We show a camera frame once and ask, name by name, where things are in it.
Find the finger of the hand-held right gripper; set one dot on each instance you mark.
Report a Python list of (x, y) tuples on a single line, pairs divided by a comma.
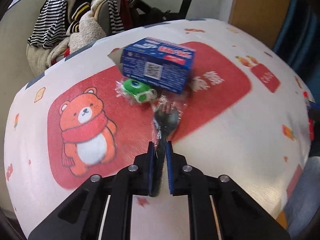
[(314, 110)]

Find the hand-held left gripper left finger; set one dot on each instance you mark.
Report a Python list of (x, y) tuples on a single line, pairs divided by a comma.
[(150, 167)]

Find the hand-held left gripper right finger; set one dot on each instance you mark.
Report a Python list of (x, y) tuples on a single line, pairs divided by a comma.
[(170, 167)]

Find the black plastic spoon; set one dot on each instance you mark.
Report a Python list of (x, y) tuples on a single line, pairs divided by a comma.
[(166, 117)]

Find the blue curtain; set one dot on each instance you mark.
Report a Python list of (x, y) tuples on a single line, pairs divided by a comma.
[(300, 42)]

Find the printed table cover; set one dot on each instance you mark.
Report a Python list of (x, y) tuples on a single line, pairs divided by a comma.
[(237, 142)]

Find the green toy in clear wrapper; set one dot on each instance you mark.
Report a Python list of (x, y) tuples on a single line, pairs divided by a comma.
[(132, 85)]

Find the blue cardboard box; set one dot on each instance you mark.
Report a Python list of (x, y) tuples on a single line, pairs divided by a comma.
[(155, 65)]

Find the wooden door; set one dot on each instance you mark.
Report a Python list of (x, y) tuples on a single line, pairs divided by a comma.
[(257, 10)]

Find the white fleece garment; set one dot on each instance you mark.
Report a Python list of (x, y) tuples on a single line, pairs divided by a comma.
[(85, 32)]

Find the black exercise bike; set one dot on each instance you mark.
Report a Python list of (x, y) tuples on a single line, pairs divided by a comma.
[(155, 12)]

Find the red garment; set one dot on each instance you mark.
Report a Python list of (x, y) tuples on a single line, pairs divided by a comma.
[(125, 7)]

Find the dark jacket with yellow stripes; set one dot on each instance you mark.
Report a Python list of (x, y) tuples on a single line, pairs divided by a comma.
[(78, 7)]

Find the black white striped shirt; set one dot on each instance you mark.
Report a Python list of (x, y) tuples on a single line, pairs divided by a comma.
[(50, 22)]

